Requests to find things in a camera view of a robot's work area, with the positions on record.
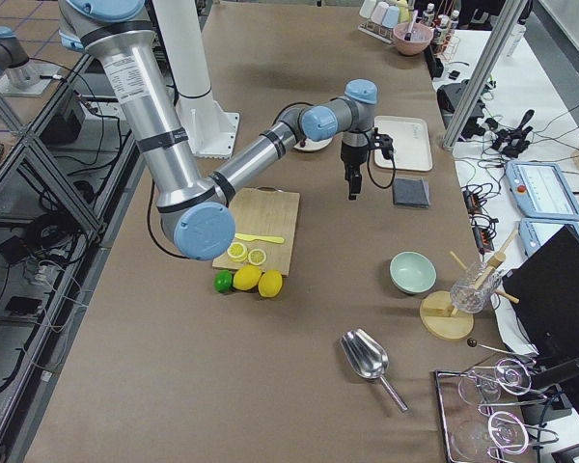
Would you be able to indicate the second grey robot arm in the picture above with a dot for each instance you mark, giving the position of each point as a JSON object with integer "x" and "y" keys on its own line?
{"x": 19, "y": 76}

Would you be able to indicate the wooden cup rack stand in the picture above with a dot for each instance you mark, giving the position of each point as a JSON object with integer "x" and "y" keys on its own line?
{"x": 439, "y": 315}

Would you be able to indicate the aluminium frame post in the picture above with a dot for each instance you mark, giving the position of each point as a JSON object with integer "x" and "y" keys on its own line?
{"x": 510, "y": 14}

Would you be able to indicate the cream rabbit tray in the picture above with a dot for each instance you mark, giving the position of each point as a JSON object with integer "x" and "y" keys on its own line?
{"x": 410, "y": 141}

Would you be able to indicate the round cream plate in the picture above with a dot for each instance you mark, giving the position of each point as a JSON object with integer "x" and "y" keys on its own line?
{"x": 309, "y": 145}

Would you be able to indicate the pink bowl with ice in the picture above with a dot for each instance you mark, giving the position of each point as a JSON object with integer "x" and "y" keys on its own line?
{"x": 419, "y": 39}

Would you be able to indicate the lemon slice upper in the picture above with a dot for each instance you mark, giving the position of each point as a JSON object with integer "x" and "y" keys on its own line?
{"x": 237, "y": 251}

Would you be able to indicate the yellow plastic knife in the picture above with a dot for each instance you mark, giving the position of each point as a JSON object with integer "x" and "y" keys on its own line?
{"x": 263, "y": 238}

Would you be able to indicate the stainless steel scoop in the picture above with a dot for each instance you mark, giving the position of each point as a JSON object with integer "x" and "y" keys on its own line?
{"x": 370, "y": 361}

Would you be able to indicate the clear glass cup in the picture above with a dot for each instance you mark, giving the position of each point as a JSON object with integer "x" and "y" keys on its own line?
{"x": 485, "y": 384}
{"x": 495, "y": 439}

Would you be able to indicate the pastel cup set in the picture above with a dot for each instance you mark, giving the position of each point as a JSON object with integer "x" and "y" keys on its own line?
{"x": 380, "y": 17}

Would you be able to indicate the blue teach pendant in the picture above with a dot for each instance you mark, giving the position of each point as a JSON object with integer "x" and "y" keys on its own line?
{"x": 541, "y": 191}
{"x": 535, "y": 232}

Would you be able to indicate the mint green bowl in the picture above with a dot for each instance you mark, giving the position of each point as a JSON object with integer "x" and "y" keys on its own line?
{"x": 412, "y": 273}

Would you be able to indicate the textured glass on rack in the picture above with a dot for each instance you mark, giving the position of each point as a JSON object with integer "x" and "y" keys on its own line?
{"x": 473, "y": 290}

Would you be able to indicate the black computer monitor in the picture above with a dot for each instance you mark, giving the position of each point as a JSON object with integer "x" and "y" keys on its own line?
{"x": 547, "y": 286}

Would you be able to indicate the green lime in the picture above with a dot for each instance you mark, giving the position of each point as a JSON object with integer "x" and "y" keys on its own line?
{"x": 223, "y": 281}

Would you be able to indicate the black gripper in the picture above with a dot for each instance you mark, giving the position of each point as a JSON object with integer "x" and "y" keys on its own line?
{"x": 351, "y": 156}

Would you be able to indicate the black tipped metal utensil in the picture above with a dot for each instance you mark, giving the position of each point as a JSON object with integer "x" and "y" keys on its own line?
{"x": 410, "y": 26}

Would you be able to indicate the yellow lemon lower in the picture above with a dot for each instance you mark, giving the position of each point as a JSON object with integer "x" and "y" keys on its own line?
{"x": 270, "y": 284}

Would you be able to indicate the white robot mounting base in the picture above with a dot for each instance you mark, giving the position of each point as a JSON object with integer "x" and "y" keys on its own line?
{"x": 211, "y": 131}

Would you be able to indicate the yellow lemon upper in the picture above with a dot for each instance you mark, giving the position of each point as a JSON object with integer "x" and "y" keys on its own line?
{"x": 247, "y": 277}

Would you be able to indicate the yellow lemon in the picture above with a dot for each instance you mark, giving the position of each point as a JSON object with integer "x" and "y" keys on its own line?
{"x": 247, "y": 277}
{"x": 270, "y": 284}

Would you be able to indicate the folded grey cloth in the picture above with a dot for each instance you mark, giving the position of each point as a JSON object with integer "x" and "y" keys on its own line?
{"x": 412, "y": 192}

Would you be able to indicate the bamboo cutting board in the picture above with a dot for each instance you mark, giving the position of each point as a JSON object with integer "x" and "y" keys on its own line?
{"x": 268, "y": 213}

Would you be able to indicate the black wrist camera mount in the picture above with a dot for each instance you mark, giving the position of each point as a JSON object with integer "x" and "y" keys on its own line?
{"x": 384, "y": 143}

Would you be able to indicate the lemon slice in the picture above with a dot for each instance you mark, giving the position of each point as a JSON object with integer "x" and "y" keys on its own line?
{"x": 237, "y": 251}
{"x": 257, "y": 256}

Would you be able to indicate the lemon slice lower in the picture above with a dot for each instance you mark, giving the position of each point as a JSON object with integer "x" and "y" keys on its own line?
{"x": 257, "y": 256}

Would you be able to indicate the black framed wooden tray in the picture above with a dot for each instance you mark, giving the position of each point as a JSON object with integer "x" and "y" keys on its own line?
{"x": 477, "y": 412}

